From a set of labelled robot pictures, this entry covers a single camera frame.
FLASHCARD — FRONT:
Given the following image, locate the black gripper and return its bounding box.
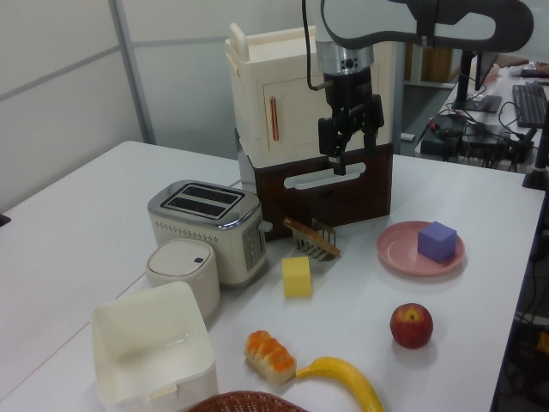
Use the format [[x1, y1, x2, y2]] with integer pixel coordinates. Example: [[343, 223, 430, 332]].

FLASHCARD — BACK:
[[317, 68, 385, 176]]

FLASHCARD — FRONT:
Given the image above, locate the yellow foam cube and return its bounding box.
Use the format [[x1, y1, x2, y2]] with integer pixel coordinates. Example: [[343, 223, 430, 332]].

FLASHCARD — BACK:
[[281, 256, 313, 299]]

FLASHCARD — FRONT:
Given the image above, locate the purple foam cube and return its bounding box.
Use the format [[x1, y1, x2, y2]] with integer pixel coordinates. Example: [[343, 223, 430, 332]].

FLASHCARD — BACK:
[[417, 221, 458, 264]]

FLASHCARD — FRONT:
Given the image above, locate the brown toast slice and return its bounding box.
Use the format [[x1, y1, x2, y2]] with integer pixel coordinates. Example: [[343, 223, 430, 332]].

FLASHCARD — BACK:
[[282, 216, 342, 259]]

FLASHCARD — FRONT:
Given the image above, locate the black monitor stand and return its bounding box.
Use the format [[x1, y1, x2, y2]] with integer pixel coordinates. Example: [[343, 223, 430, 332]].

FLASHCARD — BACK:
[[449, 47, 503, 114]]

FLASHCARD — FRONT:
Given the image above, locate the pink round plate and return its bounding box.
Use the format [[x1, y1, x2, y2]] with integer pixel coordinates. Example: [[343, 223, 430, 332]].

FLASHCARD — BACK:
[[377, 221, 467, 277]]

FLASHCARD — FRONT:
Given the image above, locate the black keyboard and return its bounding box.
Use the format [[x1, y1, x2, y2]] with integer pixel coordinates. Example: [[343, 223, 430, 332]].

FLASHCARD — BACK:
[[510, 82, 549, 129]]

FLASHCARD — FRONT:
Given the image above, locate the cream and chrome toaster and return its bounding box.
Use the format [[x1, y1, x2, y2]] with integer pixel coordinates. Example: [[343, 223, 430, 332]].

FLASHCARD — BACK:
[[147, 179, 275, 290]]

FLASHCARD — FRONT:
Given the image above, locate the red apple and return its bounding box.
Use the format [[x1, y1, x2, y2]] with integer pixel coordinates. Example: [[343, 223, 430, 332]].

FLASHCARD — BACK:
[[389, 302, 435, 350]]

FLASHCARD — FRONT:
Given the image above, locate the small cream lidded bin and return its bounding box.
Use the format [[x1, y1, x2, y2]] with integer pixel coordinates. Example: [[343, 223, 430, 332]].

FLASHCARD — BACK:
[[145, 239, 221, 321]]

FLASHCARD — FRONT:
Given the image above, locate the orange glazed bread loaf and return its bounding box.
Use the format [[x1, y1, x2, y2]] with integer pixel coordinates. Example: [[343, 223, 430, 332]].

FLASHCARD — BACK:
[[243, 330, 298, 384]]

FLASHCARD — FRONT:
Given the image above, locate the yellow banana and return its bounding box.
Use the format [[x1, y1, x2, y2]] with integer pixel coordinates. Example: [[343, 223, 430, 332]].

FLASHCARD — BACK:
[[295, 355, 384, 412]]

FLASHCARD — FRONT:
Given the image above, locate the brown wicker basket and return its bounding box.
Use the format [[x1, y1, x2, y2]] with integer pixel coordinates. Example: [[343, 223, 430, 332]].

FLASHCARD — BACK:
[[186, 389, 311, 412]]

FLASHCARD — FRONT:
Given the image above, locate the cream open plastic box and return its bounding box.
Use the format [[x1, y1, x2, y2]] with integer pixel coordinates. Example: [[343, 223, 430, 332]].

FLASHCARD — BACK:
[[90, 282, 216, 409]]

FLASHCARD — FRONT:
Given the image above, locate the brown drawer unit white handle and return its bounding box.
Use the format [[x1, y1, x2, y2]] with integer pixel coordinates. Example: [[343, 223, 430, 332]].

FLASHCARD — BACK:
[[251, 141, 395, 242]]

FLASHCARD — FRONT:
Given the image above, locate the cream cabinet with handles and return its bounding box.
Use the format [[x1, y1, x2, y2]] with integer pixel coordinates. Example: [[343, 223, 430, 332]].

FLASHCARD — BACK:
[[224, 22, 397, 167]]

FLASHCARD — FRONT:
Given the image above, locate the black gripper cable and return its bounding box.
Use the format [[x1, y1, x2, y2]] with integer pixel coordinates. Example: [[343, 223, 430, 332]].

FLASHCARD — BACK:
[[299, 0, 329, 92]]

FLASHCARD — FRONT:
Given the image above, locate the black electronics box with cables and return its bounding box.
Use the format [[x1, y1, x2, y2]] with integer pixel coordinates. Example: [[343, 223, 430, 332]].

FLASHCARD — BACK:
[[419, 112, 538, 169]]

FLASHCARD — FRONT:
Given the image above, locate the black clamp mount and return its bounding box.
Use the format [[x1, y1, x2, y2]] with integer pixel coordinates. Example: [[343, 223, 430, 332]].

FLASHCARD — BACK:
[[521, 119, 549, 199]]

